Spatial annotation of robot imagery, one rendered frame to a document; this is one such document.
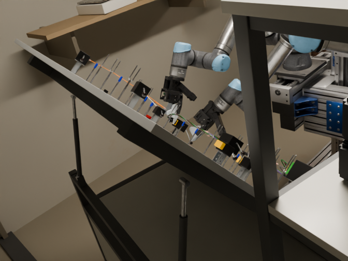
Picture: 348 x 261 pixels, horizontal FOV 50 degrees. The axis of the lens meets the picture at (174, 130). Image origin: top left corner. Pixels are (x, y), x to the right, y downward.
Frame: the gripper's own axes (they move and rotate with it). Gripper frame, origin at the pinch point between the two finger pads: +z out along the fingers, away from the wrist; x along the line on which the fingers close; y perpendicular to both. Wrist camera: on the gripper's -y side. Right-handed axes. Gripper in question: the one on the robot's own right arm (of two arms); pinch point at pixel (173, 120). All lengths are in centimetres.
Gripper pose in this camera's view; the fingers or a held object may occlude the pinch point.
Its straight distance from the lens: 174.8
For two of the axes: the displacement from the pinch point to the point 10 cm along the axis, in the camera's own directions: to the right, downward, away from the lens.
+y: -8.9, -0.9, -4.4
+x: 4.1, 2.3, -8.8
